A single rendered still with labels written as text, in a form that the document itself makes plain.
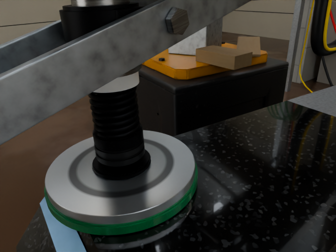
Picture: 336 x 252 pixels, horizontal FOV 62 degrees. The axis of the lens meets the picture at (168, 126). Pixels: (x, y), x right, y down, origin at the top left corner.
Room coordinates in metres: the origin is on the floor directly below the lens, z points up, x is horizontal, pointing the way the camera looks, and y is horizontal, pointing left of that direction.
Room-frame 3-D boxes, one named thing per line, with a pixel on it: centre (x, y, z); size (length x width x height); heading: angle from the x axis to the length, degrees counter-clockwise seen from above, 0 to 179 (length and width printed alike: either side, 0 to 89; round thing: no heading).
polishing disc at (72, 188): (0.35, 0.07, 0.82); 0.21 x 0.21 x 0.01
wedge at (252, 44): (1.28, -0.37, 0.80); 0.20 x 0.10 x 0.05; 165
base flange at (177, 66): (1.34, -0.14, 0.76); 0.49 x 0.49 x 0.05; 29
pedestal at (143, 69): (1.34, -0.14, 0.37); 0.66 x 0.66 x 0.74; 29
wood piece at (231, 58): (1.09, -0.22, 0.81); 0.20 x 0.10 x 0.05; 37
